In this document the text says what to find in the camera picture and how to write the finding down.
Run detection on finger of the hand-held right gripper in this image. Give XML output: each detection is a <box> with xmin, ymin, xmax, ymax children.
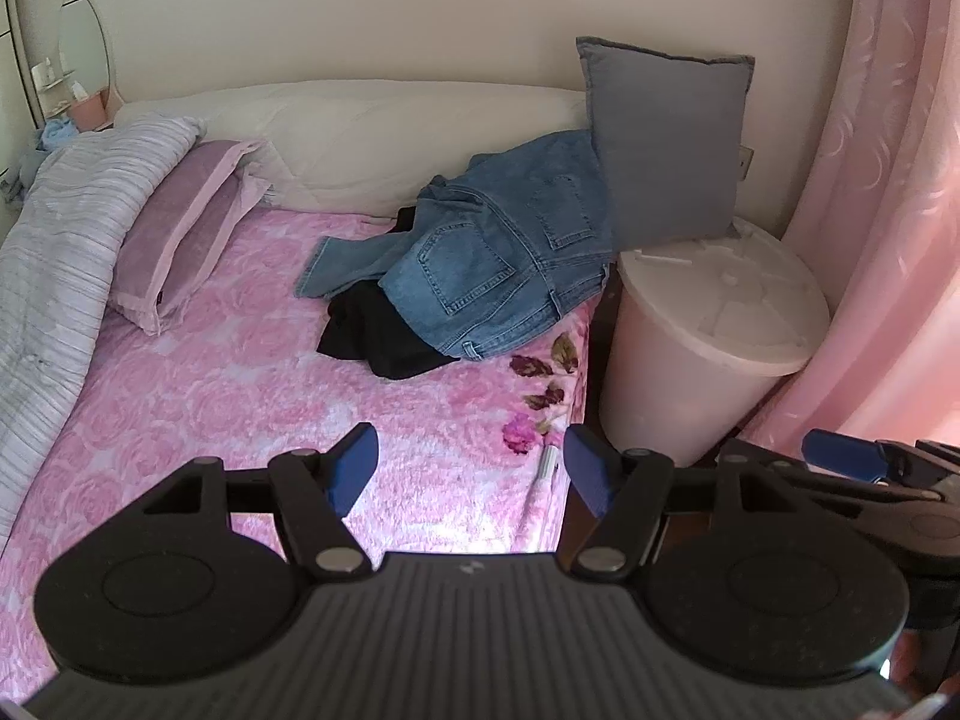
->
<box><xmin>801</xmin><ymin>427</ymin><xmax>960</xmax><ymax>494</ymax></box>
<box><xmin>718</xmin><ymin>437</ymin><xmax>943</xmax><ymax>506</ymax></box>

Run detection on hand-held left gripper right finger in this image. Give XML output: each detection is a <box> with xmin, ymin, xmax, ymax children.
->
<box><xmin>559</xmin><ymin>426</ymin><xmax>805</xmax><ymax>580</ymax></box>

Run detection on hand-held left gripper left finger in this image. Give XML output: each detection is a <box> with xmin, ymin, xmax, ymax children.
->
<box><xmin>139</xmin><ymin>422</ymin><xmax>380</xmax><ymax>580</ymax></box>

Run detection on blue denim jeans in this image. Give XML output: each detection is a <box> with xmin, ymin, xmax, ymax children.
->
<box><xmin>294</xmin><ymin>127</ymin><xmax>620</xmax><ymax>361</ymax></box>

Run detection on white blanket label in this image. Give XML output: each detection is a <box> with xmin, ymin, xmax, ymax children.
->
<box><xmin>521</xmin><ymin>444</ymin><xmax>560</xmax><ymax>541</ymax></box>

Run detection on black garment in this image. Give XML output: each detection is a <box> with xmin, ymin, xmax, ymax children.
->
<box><xmin>316</xmin><ymin>206</ymin><xmax>462</xmax><ymax>382</ymax></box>

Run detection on white lidded bin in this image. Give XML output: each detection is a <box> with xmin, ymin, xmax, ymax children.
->
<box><xmin>598</xmin><ymin>216</ymin><xmax>832</xmax><ymax>470</ymax></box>

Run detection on pink floral blanket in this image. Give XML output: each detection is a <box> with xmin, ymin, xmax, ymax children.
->
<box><xmin>0</xmin><ymin>206</ymin><xmax>601</xmax><ymax>720</ymax></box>

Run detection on pink curtain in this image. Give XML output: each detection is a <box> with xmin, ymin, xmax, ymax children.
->
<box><xmin>739</xmin><ymin>0</ymin><xmax>960</xmax><ymax>458</ymax></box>

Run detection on purple pillow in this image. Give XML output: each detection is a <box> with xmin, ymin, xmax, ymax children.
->
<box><xmin>109</xmin><ymin>139</ymin><xmax>275</xmax><ymax>337</ymax></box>

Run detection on grey-blue cushion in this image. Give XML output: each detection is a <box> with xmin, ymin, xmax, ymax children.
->
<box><xmin>576</xmin><ymin>36</ymin><xmax>756</xmax><ymax>252</ymax></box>

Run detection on long white pillow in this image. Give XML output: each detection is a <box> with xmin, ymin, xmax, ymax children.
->
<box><xmin>112</xmin><ymin>80</ymin><xmax>593</xmax><ymax>212</ymax></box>

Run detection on striped white quilt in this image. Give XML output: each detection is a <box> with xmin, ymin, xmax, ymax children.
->
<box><xmin>0</xmin><ymin>114</ymin><xmax>207</xmax><ymax>541</ymax></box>

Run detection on small blue cloth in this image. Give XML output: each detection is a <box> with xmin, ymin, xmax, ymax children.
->
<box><xmin>34</xmin><ymin>118</ymin><xmax>76</xmax><ymax>151</ymax></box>

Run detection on white corner shelf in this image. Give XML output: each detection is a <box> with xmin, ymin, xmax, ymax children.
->
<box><xmin>31</xmin><ymin>58</ymin><xmax>85</xmax><ymax>115</ymax></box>

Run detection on oval mirror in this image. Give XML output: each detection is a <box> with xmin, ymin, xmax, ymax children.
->
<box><xmin>56</xmin><ymin>0</ymin><xmax>121</xmax><ymax>110</ymax></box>

